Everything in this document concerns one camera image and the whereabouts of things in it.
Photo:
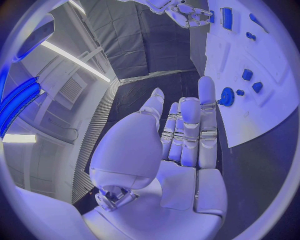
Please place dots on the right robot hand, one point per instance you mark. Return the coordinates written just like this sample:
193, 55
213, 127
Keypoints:
180, 16

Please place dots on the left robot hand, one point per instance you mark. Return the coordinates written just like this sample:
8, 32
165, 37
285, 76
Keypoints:
131, 150

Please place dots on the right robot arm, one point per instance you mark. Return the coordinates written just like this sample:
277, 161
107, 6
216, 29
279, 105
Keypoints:
152, 4

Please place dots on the white task board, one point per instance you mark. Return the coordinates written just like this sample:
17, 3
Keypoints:
257, 60

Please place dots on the blue plug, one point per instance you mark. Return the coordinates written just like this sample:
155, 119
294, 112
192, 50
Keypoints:
212, 16

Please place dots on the long blue rectangular block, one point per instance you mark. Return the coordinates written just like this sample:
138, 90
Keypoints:
226, 18

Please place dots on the small blue peg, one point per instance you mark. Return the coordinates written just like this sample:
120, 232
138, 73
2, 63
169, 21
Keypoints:
239, 92
250, 35

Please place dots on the blue gear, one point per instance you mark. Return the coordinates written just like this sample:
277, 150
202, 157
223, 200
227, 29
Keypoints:
226, 96

